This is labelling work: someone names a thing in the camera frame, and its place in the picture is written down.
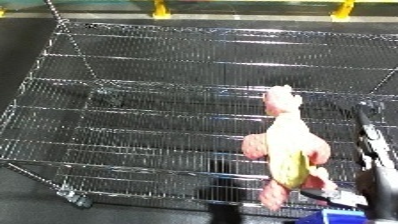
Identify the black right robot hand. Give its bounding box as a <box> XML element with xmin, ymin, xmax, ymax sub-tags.
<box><xmin>300</xmin><ymin>101</ymin><xmax>398</xmax><ymax>222</ymax></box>

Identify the pink and yellow soft toy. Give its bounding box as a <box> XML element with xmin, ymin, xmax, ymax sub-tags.
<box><xmin>239</xmin><ymin>84</ymin><xmax>338</xmax><ymax>212</ymax></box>

